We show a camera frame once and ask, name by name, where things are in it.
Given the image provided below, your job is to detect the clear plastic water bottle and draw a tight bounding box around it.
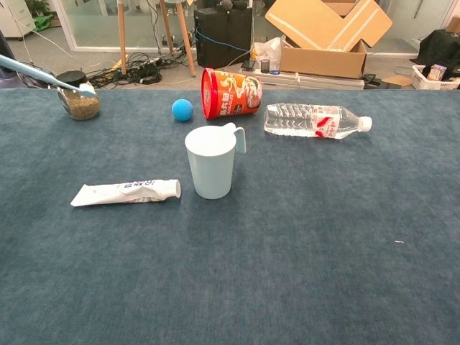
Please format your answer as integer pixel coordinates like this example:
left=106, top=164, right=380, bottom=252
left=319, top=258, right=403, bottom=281
left=264, top=103, right=373, bottom=140

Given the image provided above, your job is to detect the blue ball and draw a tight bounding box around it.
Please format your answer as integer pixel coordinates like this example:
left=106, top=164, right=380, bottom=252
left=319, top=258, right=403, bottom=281
left=171, top=98, right=195, bottom=122

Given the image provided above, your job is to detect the long aluminium profile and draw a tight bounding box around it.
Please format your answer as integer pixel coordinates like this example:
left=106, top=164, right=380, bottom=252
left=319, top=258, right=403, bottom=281
left=239, top=70, right=366, bottom=91

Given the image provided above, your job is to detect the blue cable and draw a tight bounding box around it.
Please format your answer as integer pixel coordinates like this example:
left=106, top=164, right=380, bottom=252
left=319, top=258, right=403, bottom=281
left=195, top=27, right=252, bottom=53

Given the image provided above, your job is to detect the small printed carton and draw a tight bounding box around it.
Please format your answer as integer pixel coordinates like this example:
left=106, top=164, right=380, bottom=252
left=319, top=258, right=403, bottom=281
left=426, top=63, right=448, bottom=82

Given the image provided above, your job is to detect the white cabinet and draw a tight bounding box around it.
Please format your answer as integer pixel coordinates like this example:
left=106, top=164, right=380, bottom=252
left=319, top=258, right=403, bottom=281
left=0, top=0, right=37, bottom=39

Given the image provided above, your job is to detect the large flattened cardboard box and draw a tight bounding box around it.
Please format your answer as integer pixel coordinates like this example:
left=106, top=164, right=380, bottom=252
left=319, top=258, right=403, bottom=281
left=264, top=0, right=393, bottom=51

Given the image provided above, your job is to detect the pale blue handled cup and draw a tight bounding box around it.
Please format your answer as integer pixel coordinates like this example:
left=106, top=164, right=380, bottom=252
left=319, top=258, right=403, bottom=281
left=184, top=122, right=248, bottom=201

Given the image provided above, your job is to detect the white plastic basket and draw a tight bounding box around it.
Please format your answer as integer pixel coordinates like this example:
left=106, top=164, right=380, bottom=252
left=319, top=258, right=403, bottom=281
left=410, top=64, right=460, bottom=91

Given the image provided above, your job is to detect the black cable bundle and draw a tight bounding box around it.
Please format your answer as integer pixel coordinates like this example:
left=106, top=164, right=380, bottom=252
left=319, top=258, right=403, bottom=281
left=86, top=52, right=197, bottom=87

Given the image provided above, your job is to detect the green cloth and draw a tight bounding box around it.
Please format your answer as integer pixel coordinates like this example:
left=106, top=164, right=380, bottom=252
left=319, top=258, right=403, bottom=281
left=34, top=14, right=55, bottom=32

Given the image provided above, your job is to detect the wooden furniture leg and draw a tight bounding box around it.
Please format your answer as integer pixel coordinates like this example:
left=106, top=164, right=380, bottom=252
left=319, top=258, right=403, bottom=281
left=175, top=0, right=197, bottom=78
left=116, top=0, right=129, bottom=75
left=159, top=0, right=175, bottom=54

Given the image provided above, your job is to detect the light blue toothbrush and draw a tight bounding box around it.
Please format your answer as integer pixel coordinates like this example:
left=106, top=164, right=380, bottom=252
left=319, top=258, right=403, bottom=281
left=0, top=53, right=97, bottom=98

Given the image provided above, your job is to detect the red snack canister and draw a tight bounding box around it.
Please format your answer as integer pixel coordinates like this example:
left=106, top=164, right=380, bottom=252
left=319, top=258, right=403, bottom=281
left=200, top=67, right=264, bottom=121

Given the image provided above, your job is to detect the black cloth cover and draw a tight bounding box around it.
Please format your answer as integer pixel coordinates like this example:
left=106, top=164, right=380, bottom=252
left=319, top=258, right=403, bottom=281
left=418, top=29, right=460, bottom=73

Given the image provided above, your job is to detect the white plastic bag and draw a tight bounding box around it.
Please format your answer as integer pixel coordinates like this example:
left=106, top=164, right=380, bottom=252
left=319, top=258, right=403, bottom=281
left=251, top=35, right=287, bottom=71

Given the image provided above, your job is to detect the open cardboard box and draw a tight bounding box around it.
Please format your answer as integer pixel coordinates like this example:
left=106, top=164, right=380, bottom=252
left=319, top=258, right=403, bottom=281
left=279, top=39, right=368, bottom=80

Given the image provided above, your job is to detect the small cardboard piece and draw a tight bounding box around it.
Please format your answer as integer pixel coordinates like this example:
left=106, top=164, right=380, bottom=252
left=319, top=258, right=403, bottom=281
left=381, top=75, right=414, bottom=88

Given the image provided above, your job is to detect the glass jar black lid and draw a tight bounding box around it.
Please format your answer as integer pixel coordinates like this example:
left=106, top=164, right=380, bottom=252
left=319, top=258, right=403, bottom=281
left=55, top=70, right=101, bottom=121

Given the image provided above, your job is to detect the white toothpaste tube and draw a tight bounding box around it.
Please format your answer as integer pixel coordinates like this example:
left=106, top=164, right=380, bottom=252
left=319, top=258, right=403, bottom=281
left=70, top=178, right=182, bottom=208

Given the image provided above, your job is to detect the blue carpet table cover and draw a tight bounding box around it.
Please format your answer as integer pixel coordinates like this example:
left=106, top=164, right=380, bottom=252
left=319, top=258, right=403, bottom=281
left=0, top=88, right=460, bottom=345

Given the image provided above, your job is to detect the black computer tower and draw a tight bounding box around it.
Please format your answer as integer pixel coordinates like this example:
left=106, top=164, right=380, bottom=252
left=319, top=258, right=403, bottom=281
left=193, top=6, right=253, bottom=69

